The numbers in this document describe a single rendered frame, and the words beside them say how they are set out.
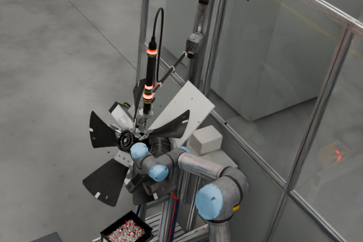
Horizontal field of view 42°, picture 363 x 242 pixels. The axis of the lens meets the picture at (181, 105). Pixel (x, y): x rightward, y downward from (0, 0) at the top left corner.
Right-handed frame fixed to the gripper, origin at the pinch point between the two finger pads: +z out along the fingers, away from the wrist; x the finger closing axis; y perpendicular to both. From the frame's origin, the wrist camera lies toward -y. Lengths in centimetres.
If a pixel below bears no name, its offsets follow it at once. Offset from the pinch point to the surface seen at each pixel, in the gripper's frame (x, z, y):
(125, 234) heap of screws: 2.0, 24.2, -17.9
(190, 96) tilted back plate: 38, -4, 51
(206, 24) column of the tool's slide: 58, -29, 78
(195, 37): 57, -25, 69
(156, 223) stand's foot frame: 49, 114, 11
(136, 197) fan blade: 2.6, 1.3, -5.5
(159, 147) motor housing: 23.1, 2.4, 19.5
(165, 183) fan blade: 0.8, 1.4, 9.8
